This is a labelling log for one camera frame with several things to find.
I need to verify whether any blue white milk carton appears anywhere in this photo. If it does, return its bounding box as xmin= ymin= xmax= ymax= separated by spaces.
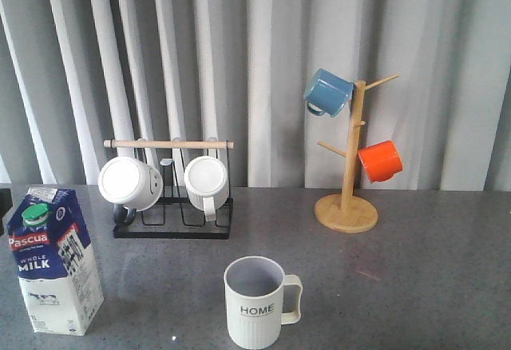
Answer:
xmin=7 ymin=187 xmax=104 ymax=336

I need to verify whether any black wire mug rack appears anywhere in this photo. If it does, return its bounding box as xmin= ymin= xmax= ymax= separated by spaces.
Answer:
xmin=104 ymin=138 xmax=234 ymax=240

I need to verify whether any grey pleated curtain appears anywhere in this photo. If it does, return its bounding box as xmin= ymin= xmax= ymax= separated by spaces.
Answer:
xmin=1 ymin=0 xmax=510 ymax=191

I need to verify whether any wooden mug tree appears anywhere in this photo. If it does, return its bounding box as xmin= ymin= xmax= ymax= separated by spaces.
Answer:
xmin=314 ymin=74 xmax=398 ymax=233

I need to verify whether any white smiley face mug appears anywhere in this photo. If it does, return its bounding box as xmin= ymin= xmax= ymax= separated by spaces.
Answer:
xmin=97 ymin=157 xmax=164 ymax=225

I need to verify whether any cream HOME mug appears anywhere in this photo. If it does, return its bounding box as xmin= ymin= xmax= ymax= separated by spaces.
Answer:
xmin=224 ymin=256 xmax=303 ymax=349

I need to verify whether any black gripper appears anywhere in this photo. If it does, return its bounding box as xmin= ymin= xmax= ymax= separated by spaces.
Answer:
xmin=0 ymin=189 xmax=12 ymax=235

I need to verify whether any blue enamel mug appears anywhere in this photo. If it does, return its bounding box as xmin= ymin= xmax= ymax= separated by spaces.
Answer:
xmin=303 ymin=69 xmax=355 ymax=117

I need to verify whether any orange enamel mug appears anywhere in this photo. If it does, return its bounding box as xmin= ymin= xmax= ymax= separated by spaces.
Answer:
xmin=358 ymin=140 xmax=403 ymax=183

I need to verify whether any white ribbed mug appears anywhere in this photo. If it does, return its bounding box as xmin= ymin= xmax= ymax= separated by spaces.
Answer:
xmin=184 ymin=156 xmax=228 ymax=221

